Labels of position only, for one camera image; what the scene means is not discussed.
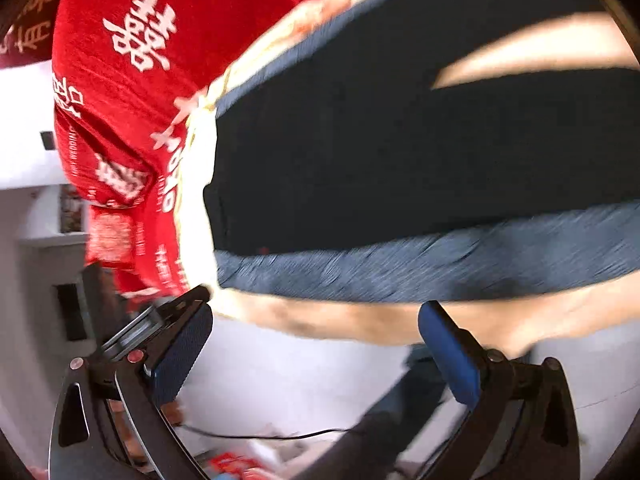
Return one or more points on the white cabinet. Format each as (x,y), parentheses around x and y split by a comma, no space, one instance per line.
(35,258)

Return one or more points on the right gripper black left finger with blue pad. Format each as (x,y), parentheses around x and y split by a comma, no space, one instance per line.
(143,367)

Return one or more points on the black pants grey patterned cuffs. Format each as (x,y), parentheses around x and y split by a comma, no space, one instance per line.
(343,173)

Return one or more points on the red blanket white characters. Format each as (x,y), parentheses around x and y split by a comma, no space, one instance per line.
(126,74)

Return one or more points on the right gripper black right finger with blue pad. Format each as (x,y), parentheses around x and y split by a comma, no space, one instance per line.
(519,422)

